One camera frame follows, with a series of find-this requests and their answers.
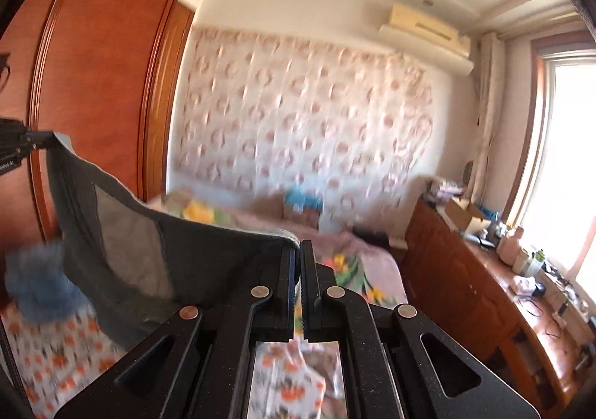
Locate long wooden desk cabinet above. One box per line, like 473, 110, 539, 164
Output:
400, 196, 596, 411

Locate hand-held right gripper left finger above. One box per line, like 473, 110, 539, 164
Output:
53, 243, 303, 419

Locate pile of books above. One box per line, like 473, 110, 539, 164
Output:
427, 178, 467, 206

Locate pink floral quilt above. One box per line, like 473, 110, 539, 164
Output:
153, 187, 408, 305

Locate circle-patterned wall curtain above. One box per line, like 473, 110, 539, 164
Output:
169, 26, 437, 233

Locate blue denim jeans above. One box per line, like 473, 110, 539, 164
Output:
4, 239, 92, 325

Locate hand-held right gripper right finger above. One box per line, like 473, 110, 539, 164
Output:
300, 239, 544, 419

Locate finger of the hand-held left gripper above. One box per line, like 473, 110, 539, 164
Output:
24, 130, 59, 151

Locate window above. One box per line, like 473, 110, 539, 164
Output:
505, 34, 596, 292

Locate wall air conditioner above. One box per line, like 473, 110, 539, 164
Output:
378, 3, 475, 75

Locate beige window curtain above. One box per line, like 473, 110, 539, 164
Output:
472, 30, 509, 211

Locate pink bottle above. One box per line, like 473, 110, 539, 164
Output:
495, 224, 528, 269

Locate open cardboard box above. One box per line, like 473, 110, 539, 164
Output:
444, 196, 493, 234

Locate wooden wardrobe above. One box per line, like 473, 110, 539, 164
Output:
0, 0, 196, 308

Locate teal box by pillow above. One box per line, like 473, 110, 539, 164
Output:
284, 187, 324, 215

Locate orange-print bedsheet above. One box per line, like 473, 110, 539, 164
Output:
0, 302, 348, 419

